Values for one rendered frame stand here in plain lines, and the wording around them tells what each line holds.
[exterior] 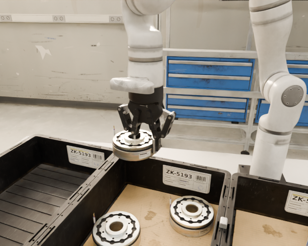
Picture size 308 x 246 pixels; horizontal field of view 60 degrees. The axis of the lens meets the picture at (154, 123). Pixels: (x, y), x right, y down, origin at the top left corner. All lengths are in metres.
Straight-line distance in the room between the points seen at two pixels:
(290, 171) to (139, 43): 0.85
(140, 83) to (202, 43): 2.68
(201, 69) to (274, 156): 1.59
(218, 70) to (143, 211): 1.79
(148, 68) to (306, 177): 0.82
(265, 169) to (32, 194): 0.67
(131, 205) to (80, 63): 2.93
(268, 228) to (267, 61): 0.42
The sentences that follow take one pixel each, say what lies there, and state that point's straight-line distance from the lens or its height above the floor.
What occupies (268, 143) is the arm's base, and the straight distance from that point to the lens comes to 0.82.
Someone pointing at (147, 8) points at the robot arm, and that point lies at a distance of 0.51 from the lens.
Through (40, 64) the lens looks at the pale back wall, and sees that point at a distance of 3.79.
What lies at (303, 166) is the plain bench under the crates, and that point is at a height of 0.70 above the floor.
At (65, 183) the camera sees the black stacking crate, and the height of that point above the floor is 0.83.
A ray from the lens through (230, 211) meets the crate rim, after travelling 0.57.
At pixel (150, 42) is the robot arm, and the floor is 1.24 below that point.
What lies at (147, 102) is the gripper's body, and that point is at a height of 1.12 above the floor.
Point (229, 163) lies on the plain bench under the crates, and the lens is 1.15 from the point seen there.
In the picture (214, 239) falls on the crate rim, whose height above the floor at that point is 0.93.
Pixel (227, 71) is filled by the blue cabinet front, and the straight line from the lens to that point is 2.34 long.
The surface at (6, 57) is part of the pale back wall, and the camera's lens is 4.04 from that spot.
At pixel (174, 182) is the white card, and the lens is 0.72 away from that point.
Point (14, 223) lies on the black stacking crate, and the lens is 0.75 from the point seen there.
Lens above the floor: 1.31
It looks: 25 degrees down
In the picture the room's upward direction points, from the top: straight up
